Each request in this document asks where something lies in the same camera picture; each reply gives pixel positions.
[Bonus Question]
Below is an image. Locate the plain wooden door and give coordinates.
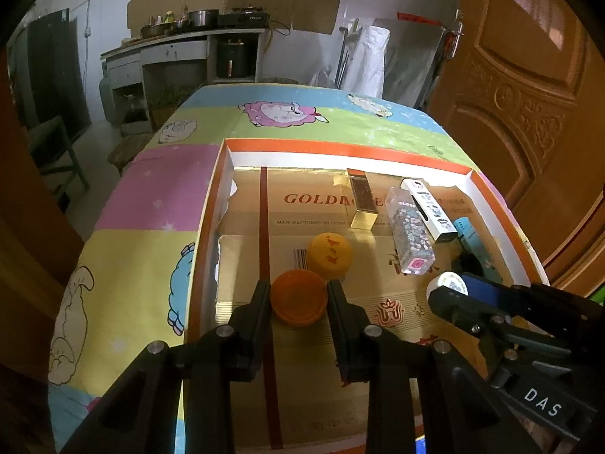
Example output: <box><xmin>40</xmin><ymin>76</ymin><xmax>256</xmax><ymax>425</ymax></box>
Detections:
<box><xmin>0</xmin><ymin>57</ymin><xmax>86</xmax><ymax>389</ymax></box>

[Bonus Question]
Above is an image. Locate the light blue lighter box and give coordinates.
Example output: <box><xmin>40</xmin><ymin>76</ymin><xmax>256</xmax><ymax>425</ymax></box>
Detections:
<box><xmin>453</xmin><ymin>216</ymin><xmax>504</xmax><ymax>285</ymax></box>

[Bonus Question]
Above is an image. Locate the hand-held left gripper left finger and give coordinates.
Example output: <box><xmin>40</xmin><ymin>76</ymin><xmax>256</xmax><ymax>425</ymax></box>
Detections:
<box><xmin>61</xmin><ymin>280</ymin><xmax>273</xmax><ymax>454</ymax></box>

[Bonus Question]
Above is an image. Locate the cartoon sheep printed blanket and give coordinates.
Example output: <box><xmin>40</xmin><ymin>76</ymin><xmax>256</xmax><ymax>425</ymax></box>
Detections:
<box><xmin>47</xmin><ymin>82</ymin><xmax>516</xmax><ymax>454</ymax></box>

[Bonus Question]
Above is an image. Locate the white sack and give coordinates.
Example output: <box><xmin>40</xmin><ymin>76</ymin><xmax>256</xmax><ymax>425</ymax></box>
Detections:
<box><xmin>352</xmin><ymin>23</ymin><xmax>393</xmax><ymax>100</ymax></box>

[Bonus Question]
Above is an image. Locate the dark grey panel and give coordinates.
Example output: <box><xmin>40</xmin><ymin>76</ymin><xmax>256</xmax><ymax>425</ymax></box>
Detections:
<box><xmin>26</xmin><ymin>9</ymin><xmax>93</xmax><ymax>128</ymax></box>

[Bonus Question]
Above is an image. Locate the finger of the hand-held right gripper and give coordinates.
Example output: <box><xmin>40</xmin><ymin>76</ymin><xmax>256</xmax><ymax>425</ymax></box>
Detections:
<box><xmin>428</xmin><ymin>286</ymin><xmax>572</xmax><ymax>389</ymax></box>
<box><xmin>459</xmin><ymin>272</ymin><xmax>568</xmax><ymax>322</ymax></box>

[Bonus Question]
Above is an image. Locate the steel pot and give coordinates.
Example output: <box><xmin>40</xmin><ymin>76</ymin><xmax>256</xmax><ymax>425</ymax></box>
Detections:
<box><xmin>188</xmin><ymin>8</ymin><xmax>220</xmax><ymax>26</ymax></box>

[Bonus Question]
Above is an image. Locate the white box with dark print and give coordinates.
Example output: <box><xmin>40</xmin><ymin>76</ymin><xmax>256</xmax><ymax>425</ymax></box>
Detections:
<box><xmin>400</xmin><ymin>178</ymin><xmax>457</xmax><ymax>244</ymax></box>

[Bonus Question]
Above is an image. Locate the black round appliance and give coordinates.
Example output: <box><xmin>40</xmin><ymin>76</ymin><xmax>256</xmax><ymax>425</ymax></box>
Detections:
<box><xmin>215</xmin><ymin>38</ymin><xmax>258</xmax><ymax>81</ymax></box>

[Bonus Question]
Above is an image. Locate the grey kitchen counter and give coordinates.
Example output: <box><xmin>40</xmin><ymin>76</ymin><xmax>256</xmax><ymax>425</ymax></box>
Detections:
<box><xmin>99</xmin><ymin>26</ymin><xmax>272</xmax><ymax>124</ymax></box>

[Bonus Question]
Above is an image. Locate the dark frying pan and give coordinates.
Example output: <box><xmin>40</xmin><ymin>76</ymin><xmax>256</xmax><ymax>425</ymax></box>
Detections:
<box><xmin>141</xmin><ymin>21</ymin><xmax>190</xmax><ymax>39</ymax></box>

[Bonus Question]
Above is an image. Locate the metal door handle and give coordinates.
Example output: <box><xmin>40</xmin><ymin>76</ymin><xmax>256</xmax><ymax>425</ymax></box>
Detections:
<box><xmin>444</xmin><ymin>9</ymin><xmax>466</xmax><ymax>60</ymax></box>

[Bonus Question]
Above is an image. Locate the gold rectangular box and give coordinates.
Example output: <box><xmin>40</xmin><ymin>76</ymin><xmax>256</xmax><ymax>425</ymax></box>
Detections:
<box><xmin>346</xmin><ymin>168</ymin><xmax>379</xmax><ymax>230</ymax></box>

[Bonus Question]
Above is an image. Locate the yellow-orange ball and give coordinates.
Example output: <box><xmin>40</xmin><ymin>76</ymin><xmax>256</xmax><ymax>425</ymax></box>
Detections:
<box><xmin>308</xmin><ymin>233</ymin><xmax>353</xmax><ymax>279</ymax></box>

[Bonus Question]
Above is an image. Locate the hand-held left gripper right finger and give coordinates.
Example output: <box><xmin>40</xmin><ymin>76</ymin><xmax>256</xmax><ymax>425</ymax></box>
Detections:
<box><xmin>327</xmin><ymin>279</ymin><xmax>540</xmax><ymax>454</ymax></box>

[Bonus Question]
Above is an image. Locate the carved wooden door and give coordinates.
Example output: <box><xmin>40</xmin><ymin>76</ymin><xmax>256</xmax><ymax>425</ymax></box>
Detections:
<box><xmin>425</xmin><ymin>0</ymin><xmax>605</xmax><ymax>294</ymax></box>

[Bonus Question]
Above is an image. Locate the shallow cardboard box orange rim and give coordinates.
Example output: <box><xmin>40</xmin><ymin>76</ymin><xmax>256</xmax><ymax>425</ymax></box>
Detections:
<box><xmin>177</xmin><ymin>138</ymin><xmax>544</xmax><ymax>454</ymax></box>

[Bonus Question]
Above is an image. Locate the wooden stool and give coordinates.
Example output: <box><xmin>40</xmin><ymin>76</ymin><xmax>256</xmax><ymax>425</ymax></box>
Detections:
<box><xmin>108</xmin><ymin>132</ymin><xmax>157</xmax><ymax>176</ymax></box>

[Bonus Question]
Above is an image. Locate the clear patterned plastic box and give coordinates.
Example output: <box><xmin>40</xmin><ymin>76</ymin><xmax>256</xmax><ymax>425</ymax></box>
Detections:
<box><xmin>385</xmin><ymin>187</ymin><xmax>436</xmax><ymax>276</ymax></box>

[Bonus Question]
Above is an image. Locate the dark metal chair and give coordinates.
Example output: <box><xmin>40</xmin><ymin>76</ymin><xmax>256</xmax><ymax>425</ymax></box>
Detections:
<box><xmin>28</xmin><ymin>116</ymin><xmax>90</xmax><ymax>199</ymax></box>

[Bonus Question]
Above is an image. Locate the black induction stove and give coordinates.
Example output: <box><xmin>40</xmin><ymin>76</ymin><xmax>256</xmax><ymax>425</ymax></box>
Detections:
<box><xmin>217</xmin><ymin>9</ymin><xmax>270</xmax><ymax>26</ymax></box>

